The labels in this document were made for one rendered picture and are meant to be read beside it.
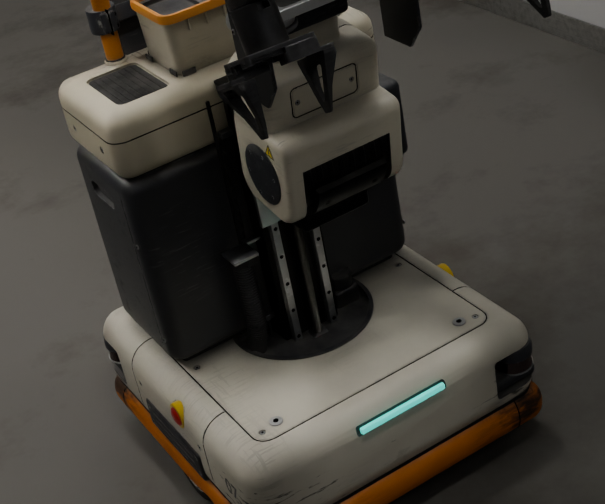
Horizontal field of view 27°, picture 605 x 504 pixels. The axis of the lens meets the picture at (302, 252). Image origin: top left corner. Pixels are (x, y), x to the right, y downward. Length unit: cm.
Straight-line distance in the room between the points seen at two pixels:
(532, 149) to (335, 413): 144
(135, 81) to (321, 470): 74
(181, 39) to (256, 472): 74
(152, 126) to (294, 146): 31
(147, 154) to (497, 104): 175
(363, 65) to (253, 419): 65
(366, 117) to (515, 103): 176
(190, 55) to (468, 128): 155
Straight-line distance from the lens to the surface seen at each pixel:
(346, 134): 194
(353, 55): 195
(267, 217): 217
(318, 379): 225
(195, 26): 215
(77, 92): 222
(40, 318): 316
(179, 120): 213
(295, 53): 151
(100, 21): 226
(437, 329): 232
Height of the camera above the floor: 166
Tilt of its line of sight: 32 degrees down
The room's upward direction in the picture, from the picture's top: 12 degrees counter-clockwise
